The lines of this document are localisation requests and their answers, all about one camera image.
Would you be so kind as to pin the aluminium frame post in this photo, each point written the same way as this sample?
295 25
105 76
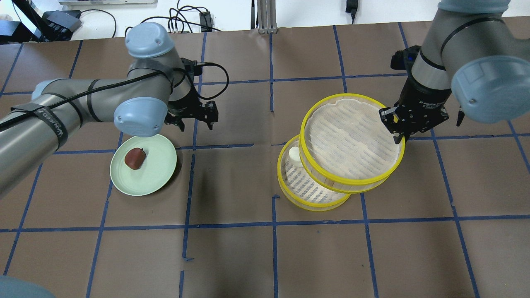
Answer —
266 16

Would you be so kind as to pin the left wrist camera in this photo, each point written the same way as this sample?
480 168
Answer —
193 68

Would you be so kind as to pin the light green plate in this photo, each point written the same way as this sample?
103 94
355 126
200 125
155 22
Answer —
155 172

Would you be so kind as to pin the white bun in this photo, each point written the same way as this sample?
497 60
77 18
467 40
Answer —
294 157

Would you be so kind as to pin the yellow steamer layer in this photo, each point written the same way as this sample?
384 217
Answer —
300 188
345 147

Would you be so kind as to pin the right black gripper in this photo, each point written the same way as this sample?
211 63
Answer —
422 100

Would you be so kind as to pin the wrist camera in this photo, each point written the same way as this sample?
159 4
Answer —
404 59
193 68

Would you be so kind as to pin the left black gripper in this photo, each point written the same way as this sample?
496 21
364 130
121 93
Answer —
185 106

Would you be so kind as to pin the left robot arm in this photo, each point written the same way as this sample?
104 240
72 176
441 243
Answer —
158 90

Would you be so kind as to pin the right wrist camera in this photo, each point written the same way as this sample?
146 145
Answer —
404 59

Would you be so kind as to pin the black power adapter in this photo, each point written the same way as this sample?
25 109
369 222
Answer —
206 21

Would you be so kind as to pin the brown bun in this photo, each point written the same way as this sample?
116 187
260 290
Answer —
135 158

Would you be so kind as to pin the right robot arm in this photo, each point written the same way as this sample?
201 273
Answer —
470 53

